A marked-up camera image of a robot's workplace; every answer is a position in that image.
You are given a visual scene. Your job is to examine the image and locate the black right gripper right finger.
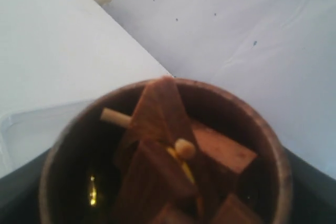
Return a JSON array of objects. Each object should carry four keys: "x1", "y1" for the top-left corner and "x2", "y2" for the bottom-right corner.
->
[{"x1": 283, "y1": 147, "x2": 335, "y2": 223}]

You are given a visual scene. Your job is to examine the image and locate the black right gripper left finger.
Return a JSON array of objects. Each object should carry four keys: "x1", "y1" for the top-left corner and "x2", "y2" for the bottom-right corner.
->
[{"x1": 1, "y1": 150, "x2": 49, "y2": 223}]

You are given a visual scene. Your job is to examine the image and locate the brown wooden cup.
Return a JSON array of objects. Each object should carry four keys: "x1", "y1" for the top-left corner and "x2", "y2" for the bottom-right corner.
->
[{"x1": 39, "y1": 77, "x2": 292, "y2": 223}]

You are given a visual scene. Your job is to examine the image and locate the wooden blocks and coins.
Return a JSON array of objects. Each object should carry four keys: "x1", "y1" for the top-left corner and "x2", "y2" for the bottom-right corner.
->
[{"x1": 100, "y1": 77, "x2": 263, "y2": 223}]

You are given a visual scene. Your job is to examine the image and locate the white rectangular tray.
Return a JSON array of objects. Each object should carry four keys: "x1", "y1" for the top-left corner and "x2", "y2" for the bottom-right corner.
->
[{"x1": 1, "y1": 100, "x2": 92, "y2": 177}]

